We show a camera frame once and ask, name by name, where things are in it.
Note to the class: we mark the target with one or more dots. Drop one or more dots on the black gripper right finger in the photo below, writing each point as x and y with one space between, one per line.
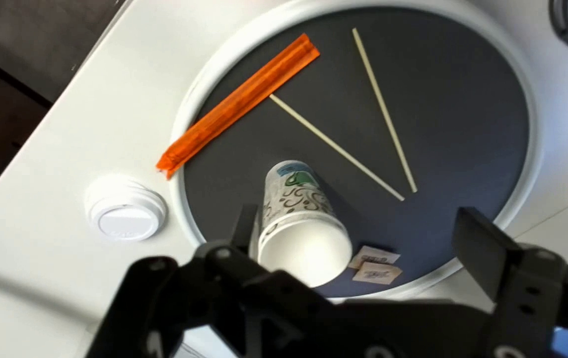
514 278

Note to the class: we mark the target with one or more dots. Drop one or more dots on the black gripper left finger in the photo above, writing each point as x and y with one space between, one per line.
230 290

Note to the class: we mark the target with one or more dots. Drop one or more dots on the white plastic cup lid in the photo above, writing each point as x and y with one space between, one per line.
125 214

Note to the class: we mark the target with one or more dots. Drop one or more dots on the round black white-rimmed tray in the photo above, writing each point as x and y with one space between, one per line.
443 119

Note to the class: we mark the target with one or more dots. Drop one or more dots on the brown sugar packet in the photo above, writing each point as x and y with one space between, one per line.
375 254
377 272

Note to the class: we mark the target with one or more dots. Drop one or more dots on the thin wooden stir stick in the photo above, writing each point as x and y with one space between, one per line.
336 147
383 109

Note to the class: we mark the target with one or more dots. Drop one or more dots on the orange plastic straw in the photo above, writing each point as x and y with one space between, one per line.
244 99

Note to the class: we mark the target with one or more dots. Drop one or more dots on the dark under-counter cabinet front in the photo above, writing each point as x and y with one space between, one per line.
6 99

